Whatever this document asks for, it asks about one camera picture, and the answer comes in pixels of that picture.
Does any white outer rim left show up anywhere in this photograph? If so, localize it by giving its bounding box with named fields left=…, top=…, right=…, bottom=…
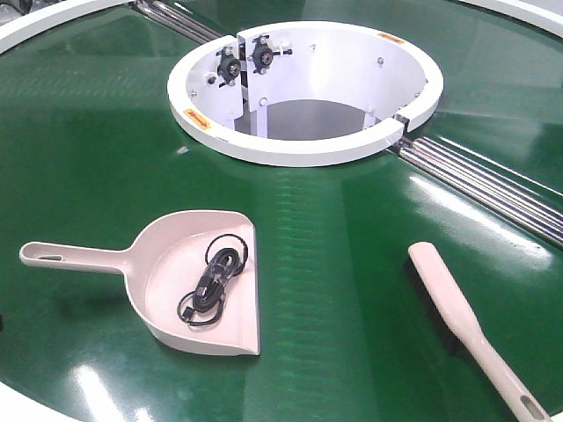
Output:
left=1, top=0, right=129, bottom=54

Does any beige hand brush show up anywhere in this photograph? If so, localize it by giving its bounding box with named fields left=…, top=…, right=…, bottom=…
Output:
left=405, top=242, right=552, bottom=421

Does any white outer rim right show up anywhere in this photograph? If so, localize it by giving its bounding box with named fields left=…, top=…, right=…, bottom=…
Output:
left=463, top=0, right=562, bottom=38

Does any right steel roller strip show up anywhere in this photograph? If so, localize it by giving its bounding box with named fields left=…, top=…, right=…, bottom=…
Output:
left=389, top=137, right=562, bottom=248

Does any beige plastic dustpan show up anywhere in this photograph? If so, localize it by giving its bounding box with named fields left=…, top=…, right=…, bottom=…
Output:
left=19, top=210, right=260, bottom=356

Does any right black bearing mount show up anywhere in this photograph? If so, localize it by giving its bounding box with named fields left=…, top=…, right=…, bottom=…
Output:
left=251, top=34, right=293, bottom=75

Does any left black bearing mount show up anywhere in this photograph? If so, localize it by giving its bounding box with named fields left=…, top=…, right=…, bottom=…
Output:
left=216, top=46, right=241, bottom=87

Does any white central ring housing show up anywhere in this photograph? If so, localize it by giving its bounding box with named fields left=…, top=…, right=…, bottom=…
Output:
left=167, top=21, right=444, bottom=167

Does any black bearing mount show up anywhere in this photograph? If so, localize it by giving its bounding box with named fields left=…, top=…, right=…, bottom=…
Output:
left=216, top=46, right=241, bottom=87
left=251, top=34, right=293, bottom=75

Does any rear steel roller strip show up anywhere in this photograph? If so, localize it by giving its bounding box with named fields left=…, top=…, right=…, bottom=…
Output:
left=132, top=0, right=223, bottom=44

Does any black cable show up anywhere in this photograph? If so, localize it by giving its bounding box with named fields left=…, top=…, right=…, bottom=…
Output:
left=176, top=233, right=250, bottom=328

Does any steel roller strip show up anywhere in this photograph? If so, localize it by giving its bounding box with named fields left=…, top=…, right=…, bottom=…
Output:
left=389, top=137, right=562, bottom=248
left=132, top=0, right=223, bottom=44

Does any white rim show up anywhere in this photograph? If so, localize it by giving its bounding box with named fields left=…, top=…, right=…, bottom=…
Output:
left=1, top=0, right=129, bottom=54
left=463, top=0, right=562, bottom=38

